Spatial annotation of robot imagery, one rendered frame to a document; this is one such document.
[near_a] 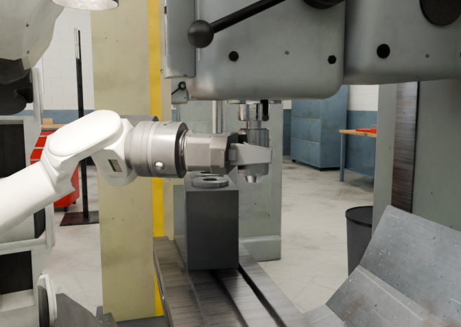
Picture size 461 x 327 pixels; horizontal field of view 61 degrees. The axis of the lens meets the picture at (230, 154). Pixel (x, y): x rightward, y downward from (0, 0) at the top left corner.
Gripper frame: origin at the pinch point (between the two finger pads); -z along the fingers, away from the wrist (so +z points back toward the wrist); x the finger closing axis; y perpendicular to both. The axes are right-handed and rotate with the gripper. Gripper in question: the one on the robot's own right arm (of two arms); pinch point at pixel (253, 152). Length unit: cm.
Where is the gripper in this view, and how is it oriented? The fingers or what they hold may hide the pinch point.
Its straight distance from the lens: 59.5
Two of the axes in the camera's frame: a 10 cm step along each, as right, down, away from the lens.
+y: -0.2, 9.9, 1.2
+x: 1.7, -1.2, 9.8
